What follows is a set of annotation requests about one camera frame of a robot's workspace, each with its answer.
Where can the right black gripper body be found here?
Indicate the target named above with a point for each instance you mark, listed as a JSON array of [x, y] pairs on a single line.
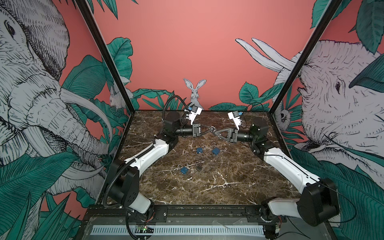
[[244, 137]]

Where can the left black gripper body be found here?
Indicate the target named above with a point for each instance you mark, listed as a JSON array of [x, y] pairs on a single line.
[[187, 130]]

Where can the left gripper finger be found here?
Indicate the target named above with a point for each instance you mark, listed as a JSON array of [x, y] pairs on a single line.
[[204, 127], [205, 133]]

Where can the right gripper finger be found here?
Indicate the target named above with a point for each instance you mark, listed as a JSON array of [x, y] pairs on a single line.
[[217, 131], [223, 135]]

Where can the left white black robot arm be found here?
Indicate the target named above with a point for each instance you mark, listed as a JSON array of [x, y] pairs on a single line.
[[123, 179]]

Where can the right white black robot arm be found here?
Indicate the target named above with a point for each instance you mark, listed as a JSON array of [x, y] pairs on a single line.
[[319, 200]]

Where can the blue padlock front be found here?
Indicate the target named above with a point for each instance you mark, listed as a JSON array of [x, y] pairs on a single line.
[[184, 170]]

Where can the small green circuit board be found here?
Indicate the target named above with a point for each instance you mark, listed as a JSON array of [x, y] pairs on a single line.
[[144, 230]]

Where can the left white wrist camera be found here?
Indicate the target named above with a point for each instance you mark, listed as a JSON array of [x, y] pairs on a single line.
[[192, 112]]

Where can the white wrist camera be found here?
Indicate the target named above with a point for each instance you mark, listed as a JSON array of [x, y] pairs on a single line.
[[236, 117], [192, 112]]

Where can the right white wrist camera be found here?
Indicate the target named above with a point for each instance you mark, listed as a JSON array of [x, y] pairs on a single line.
[[236, 117]]

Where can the black front mounting rail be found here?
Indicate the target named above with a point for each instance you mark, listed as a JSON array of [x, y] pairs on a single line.
[[252, 213]]

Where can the white slotted cable duct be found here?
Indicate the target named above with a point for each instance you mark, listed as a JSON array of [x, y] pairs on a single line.
[[179, 230]]

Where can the right black frame post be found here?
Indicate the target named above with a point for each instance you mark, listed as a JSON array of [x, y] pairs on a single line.
[[324, 21]]

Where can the black frame post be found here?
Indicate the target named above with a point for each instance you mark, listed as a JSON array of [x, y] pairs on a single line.
[[101, 44], [324, 21]]

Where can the left black frame post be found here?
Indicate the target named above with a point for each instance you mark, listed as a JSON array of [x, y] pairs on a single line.
[[101, 44]]

